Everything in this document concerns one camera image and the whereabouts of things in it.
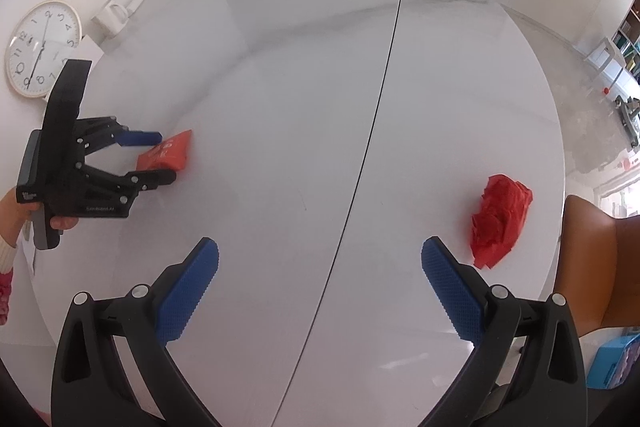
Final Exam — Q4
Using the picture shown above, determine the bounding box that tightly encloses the red paper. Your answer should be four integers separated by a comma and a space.
471, 173, 534, 270

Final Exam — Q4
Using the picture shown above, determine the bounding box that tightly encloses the red snack packet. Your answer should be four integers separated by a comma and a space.
136, 129, 193, 172

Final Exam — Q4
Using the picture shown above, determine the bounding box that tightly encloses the orange chair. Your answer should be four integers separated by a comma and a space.
552, 194, 640, 338

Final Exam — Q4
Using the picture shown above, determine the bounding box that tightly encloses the round white wall clock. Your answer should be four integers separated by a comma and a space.
4, 0, 82, 100

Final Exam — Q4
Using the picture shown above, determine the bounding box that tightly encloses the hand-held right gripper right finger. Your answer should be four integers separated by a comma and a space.
417, 236, 588, 427

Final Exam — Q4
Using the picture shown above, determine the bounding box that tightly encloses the person's left hand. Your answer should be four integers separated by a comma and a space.
0, 188, 81, 251

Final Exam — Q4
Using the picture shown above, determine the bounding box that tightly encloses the small white table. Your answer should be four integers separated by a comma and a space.
585, 37, 631, 95

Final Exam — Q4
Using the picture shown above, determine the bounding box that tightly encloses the wall shelf with books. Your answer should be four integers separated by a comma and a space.
617, 2, 640, 82

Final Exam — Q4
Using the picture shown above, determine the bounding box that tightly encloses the white mug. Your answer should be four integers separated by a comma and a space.
91, 0, 128, 38

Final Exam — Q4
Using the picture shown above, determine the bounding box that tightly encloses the light blue box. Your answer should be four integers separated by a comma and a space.
585, 338, 640, 390

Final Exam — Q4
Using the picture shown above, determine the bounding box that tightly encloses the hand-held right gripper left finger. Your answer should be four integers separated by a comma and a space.
50, 237, 220, 427

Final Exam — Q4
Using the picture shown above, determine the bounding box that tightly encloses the dark floor equipment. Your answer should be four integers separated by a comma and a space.
615, 97, 640, 148

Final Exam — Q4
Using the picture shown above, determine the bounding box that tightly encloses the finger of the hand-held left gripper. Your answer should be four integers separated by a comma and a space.
77, 116, 164, 162
79, 164, 178, 204

